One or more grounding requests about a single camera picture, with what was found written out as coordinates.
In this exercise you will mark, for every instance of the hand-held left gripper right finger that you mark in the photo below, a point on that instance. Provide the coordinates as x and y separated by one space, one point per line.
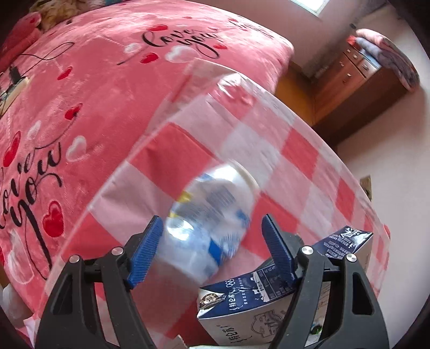
278 249

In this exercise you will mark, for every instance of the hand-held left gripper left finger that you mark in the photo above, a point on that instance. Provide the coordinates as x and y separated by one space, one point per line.
146 252

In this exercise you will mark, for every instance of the blue milk carton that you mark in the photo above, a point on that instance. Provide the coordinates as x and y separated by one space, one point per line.
235 297

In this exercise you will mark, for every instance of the white plastic bottle blue label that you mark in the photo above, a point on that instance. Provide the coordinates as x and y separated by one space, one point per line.
208 221

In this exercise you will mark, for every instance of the pink white checked tablecloth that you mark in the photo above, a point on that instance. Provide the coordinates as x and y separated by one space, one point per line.
295 144

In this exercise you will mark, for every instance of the pink heart printed bed blanket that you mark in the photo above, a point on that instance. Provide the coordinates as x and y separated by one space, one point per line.
100 84

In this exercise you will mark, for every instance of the brown wooden drawer cabinet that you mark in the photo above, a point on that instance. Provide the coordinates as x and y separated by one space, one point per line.
362 87

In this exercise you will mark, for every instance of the black charger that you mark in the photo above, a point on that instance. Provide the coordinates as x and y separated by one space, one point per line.
14 74

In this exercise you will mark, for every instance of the folded pink grey blanket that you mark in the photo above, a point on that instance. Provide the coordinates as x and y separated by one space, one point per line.
389 53

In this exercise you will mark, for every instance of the window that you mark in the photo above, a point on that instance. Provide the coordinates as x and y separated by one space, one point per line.
310 5

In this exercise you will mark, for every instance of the folded pink blanket stack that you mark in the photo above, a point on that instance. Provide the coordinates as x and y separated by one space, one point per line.
18 37

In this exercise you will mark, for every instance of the floral pillow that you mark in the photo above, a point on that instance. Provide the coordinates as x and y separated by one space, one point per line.
63 11

